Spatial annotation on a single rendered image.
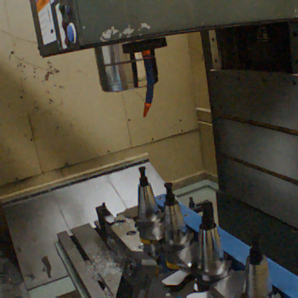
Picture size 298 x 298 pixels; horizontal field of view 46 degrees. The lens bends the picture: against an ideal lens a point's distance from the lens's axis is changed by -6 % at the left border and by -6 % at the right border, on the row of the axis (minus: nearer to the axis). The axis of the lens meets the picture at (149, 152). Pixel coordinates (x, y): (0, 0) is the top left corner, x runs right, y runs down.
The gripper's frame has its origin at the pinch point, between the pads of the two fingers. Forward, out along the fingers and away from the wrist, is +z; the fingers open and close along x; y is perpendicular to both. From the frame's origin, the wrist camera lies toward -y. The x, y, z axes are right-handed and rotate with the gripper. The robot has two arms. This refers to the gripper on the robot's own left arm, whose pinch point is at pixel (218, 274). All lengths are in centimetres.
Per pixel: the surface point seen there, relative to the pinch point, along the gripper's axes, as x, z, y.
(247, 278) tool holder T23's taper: 10.9, -2.5, -7.4
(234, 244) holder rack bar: -1.8, 4.9, -2.7
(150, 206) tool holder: -20.4, -1.2, -5.1
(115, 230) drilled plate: -62, 2, 22
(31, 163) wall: -152, -12, 18
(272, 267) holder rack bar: 7.1, 5.2, -2.8
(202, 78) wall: -143, 94, -5
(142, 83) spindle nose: -45, 12, -25
